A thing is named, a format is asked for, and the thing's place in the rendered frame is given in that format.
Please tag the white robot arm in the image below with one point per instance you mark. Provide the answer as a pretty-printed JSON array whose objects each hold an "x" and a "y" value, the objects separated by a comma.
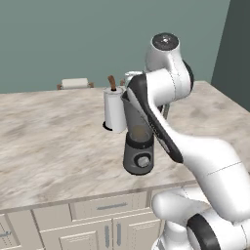
[{"x": 208, "y": 162}]

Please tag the grey blender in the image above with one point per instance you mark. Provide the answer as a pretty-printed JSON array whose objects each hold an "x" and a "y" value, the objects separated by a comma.
[{"x": 136, "y": 156}]

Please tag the white paper towel roll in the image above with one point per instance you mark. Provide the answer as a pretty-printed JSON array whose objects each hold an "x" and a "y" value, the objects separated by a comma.
[{"x": 114, "y": 109}]

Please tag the brown paper towel holder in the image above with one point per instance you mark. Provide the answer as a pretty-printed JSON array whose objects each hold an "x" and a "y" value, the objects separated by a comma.
[{"x": 112, "y": 82}]

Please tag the beige drawer front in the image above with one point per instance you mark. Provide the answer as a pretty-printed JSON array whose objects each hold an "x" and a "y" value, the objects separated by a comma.
[
  {"x": 5, "y": 242},
  {"x": 84, "y": 208}
]

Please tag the beige cupboard door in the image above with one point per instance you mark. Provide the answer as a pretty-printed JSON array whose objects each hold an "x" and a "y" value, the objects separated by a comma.
[
  {"x": 140, "y": 232},
  {"x": 78, "y": 236}
]

